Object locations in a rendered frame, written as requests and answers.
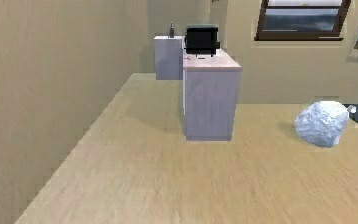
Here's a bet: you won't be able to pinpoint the grey cabinet with pink top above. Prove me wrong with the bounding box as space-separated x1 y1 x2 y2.
182 48 242 142

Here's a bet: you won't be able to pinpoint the small grey cabinet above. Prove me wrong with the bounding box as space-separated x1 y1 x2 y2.
153 35 185 81

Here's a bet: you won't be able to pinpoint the black toaster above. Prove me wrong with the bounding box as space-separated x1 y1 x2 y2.
184 24 221 58

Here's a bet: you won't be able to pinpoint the white crumpled bag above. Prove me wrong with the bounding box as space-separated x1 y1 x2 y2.
293 100 357 148

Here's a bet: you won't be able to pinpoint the brown framed window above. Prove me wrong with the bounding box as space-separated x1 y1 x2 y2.
254 0 352 42

